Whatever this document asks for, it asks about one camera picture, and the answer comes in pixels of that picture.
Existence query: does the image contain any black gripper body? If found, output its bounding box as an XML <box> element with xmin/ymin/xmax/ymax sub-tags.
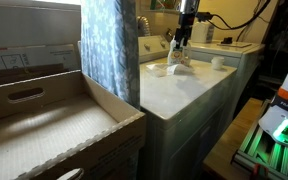
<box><xmin>177</xmin><ymin>12</ymin><xmax>197</xmax><ymax>34</ymax></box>

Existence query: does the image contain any white paper towel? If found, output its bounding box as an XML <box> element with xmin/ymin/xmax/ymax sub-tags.
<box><xmin>146</xmin><ymin>63</ymin><xmax>196</xmax><ymax>78</ymax></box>

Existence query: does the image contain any washing machine with knob panel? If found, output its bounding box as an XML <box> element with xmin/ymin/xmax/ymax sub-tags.
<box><xmin>137</xmin><ymin>34</ymin><xmax>238</xmax><ymax>180</ymax></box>

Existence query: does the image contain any plain white washing machine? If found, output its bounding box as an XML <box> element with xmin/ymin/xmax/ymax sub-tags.
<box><xmin>188</xmin><ymin>40</ymin><xmax>266</xmax><ymax>111</ymax></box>

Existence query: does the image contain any white detergent bottle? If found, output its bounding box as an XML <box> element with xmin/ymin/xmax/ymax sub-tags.
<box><xmin>167</xmin><ymin>33</ymin><xmax>192</xmax><ymax>67</ymax></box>

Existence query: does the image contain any white cup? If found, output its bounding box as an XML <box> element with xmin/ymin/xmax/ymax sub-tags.
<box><xmin>211</xmin><ymin>55</ymin><xmax>226</xmax><ymax>72</ymax></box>

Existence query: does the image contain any small black object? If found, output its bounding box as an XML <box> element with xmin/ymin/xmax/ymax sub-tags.
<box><xmin>219</xmin><ymin>36</ymin><xmax>234</xmax><ymax>45</ymax></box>

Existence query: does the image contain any blue patterned curtain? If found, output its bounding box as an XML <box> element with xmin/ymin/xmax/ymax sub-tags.
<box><xmin>80</xmin><ymin>0</ymin><xmax>142</xmax><ymax>111</ymax></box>

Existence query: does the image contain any wooden platform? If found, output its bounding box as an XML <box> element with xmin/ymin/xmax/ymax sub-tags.
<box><xmin>202</xmin><ymin>97</ymin><xmax>264</xmax><ymax>180</ymax></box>

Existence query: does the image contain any printed white cardboard sheet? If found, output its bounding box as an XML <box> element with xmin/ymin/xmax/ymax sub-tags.
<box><xmin>0</xmin><ymin>43</ymin><xmax>82</xmax><ymax>73</ymax></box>

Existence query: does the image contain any large grey box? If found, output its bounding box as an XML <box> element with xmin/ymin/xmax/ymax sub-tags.
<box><xmin>0</xmin><ymin>0</ymin><xmax>82</xmax><ymax>51</ymax></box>

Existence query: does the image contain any open brown cardboard box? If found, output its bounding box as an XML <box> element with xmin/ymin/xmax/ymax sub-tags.
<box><xmin>0</xmin><ymin>69</ymin><xmax>147</xmax><ymax>180</ymax></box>

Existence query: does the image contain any flat brown cardboard piece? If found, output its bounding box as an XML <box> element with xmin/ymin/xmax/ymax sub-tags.
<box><xmin>0</xmin><ymin>63</ymin><xmax>70</xmax><ymax>88</ymax></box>

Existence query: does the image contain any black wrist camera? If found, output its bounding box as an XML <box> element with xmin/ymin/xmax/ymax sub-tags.
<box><xmin>195</xmin><ymin>11</ymin><xmax>215</xmax><ymax>23</ymax></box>

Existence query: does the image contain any silver foil vent hose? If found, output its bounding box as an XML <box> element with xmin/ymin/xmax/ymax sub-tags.
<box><xmin>136</xmin><ymin>15</ymin><xmax>153</xmax><ymax>38</ymax></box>

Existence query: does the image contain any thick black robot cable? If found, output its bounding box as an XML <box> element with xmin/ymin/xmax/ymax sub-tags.
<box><xmin>212</xmin><ymin>0</ymin><xmax>272</xmax><ymax>31</ymax></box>

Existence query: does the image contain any thin black wall wire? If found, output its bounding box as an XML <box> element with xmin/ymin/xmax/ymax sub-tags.
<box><xmin>236</xmin><ymin>0</ymin><xmax>265</xmax><ymax>43</ymax></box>

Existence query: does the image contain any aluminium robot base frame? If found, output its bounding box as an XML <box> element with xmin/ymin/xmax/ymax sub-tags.
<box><xmin>231</xmin><ymin>99</ymin><xmax>288</xmax><ymax>180</ymax></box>

